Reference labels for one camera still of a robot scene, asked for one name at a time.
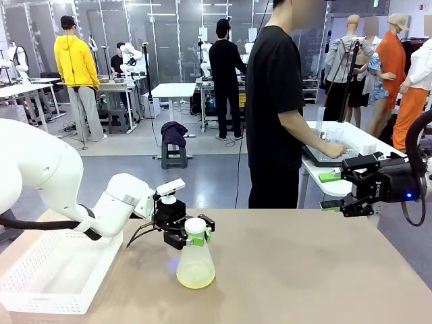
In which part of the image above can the white long desk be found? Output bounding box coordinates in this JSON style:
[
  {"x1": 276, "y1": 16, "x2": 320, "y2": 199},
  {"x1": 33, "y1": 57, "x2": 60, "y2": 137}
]
[{"x1": 0, "y1": 82, "x2": 63, "y2": 139}]

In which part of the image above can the mannequin in grey shirt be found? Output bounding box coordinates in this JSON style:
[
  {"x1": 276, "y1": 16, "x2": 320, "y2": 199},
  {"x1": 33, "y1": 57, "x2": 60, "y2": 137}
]
[{"x1": 319, "y1": 14, "x2": 375, "y2": 128}]

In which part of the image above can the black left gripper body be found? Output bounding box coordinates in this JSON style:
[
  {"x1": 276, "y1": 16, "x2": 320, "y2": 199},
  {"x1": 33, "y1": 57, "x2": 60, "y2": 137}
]
[{"x1": 153, "y1": 198, "x2": 188, "y2": 234}]

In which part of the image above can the white round flask cap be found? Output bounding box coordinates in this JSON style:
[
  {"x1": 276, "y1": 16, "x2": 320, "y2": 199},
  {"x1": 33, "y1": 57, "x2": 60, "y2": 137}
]
[{"x1": 185, "y1": 217, "x2": 207, "y2": 235}]

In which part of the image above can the black camera tripod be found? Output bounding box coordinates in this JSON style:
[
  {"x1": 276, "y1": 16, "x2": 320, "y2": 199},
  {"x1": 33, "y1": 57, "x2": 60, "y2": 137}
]
[{"x1": 337, "y1": 36, "x2": 365, "y2": 122}]

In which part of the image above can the person in black t-shirt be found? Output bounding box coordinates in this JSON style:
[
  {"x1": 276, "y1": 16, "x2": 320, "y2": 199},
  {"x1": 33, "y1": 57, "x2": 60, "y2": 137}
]
[{"x1": 245, "y1": 0, "x2": 306, "y2": 209}]

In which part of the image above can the person's right hand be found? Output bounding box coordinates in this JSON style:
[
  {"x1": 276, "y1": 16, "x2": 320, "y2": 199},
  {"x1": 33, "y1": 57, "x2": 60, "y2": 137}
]
[{"x1": 322, "y1": 140, "x2": 348, "y2": 160}]

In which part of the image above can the light wood workbench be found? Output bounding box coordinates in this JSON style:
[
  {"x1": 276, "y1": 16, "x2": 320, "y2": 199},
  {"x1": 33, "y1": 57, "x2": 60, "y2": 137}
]
[{"x1": 57, "y1": 79, "x2": 139, "y2": 132}]

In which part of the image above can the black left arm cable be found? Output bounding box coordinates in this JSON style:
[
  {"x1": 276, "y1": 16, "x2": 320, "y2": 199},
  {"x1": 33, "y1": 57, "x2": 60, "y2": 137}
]
[{"x1": 0, "y1": 214, "x2": 103, "y2": 242}]

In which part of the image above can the black tray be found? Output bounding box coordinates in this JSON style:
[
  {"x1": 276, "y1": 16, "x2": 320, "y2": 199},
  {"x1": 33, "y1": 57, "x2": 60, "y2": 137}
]
[{"x1": 301, "y1": 141, "x2": 358, "y2": 167}]

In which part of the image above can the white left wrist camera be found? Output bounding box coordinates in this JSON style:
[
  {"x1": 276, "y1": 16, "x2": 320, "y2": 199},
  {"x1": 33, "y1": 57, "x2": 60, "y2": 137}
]
[{"x1": 157, "y1": 178, "x2": 187, "y2": 197}]

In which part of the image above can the standing person in black clothes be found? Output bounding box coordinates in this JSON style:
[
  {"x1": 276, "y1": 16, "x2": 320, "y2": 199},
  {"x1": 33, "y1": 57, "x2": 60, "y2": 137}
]
[{"x1": 208, "y1": 18, "x2": 249, "y2": 141}]

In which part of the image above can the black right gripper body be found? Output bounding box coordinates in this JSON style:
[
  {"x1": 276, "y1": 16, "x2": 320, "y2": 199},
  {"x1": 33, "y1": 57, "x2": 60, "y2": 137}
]
[{"x1": 366, "y1": 158, "x2": 423, "y2": 204}]

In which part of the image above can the mannequin in orange dress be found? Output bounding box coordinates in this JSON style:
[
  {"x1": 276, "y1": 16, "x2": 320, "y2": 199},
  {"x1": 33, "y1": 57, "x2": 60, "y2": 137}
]
[{"x1": 366, "y1": 13, "x2": 411, "y2": 138}]

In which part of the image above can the black step stool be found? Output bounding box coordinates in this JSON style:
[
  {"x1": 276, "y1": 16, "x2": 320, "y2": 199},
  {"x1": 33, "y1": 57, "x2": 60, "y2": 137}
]
[{"x1": 161, "y1": 141, "x2": 188, "y2": 169}]

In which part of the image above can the black hanging cable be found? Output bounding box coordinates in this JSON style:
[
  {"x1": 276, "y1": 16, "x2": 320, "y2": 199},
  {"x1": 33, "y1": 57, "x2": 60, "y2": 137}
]
[{"x1": 234, "y1": 0, "x2": 271, "y2": 209}]

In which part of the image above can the black pole stand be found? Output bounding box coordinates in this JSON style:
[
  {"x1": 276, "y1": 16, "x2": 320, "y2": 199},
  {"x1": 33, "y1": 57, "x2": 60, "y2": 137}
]
[{"x1": 141, "y1": 43, "x2": 155, "y2": 119}]

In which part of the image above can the dark grey step stool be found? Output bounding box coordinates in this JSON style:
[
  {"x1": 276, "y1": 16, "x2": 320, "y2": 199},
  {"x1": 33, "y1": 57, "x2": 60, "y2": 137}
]
[{"x1": 107, "y1": 107, "x2": 131, "y2": 135}]

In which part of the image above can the white shoe rack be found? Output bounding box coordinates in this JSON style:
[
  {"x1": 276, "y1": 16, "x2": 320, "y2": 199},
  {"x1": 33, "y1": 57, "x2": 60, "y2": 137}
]
[{"x1": 302, "y1": 77, "x2": 321, "y2": 104}]

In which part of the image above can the white standing desk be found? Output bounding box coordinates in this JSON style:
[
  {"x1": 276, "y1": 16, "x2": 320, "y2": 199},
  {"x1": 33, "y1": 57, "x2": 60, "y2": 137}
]
[{"x1": 151, "y1": 82, "x2": 197, "y2": 138}]

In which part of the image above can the figure in blue floral dress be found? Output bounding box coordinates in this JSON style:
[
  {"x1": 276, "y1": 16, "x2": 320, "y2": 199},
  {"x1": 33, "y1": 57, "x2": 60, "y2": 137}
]
[{"x1": 362, "y1": 16, "x2": 389, "y2": 105}]

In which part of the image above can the person's right forearm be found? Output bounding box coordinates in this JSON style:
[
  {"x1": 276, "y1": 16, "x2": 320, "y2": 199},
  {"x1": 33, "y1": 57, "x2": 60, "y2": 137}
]
[{"x1": 277, "y1": 111, "x2": 330, "y2": 153}]

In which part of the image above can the seated person in black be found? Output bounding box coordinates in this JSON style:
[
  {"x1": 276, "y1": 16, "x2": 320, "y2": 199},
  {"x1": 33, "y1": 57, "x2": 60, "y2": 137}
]
[{"x1": 110, "y1": 42, "x2": 126, "y2": 77}]

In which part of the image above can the dark purple cloth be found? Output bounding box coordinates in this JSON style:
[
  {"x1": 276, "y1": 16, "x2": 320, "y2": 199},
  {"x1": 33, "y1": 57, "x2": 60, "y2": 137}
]
[{"x1": 161, "y1": 121, "x2": 189, "y2": 149}]

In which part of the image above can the translucent plastic conical flask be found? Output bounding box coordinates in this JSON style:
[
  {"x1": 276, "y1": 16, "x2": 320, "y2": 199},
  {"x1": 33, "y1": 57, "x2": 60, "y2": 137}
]
[{"x1": 175, "y1": 222, "x2": 216, "y2": 290}]

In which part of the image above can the mannequin with orange trousers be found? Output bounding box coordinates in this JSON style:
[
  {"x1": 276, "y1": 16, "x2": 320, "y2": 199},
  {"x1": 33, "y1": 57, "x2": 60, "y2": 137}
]
[{"x1": 393, "y1": 15, "x2": 432, "y2": 151}]

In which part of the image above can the person in yellow hoodie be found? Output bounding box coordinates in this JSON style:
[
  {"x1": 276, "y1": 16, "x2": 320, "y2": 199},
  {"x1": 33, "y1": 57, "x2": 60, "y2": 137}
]
[{"x1": 53, "y1": 15, "x2": 109, "y2": 142}]

